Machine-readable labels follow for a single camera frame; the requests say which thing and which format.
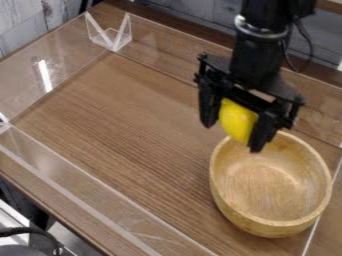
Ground small black wrist cable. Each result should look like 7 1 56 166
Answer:
282 19 315 73

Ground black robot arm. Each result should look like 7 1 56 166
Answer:
194 0 317 153

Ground black cable lower left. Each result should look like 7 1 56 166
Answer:
0 226 64 256

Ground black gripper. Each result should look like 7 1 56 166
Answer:
194 33 305 153

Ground light wooden bowl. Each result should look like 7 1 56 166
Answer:
210 132 333 238

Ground clear acrylic enclosure walls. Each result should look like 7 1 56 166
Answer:
0 14 342 256

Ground yellow lemon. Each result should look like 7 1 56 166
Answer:
219 98 258 143

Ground clear acrylic corner bracket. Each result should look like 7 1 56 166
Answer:
84 13 132 52

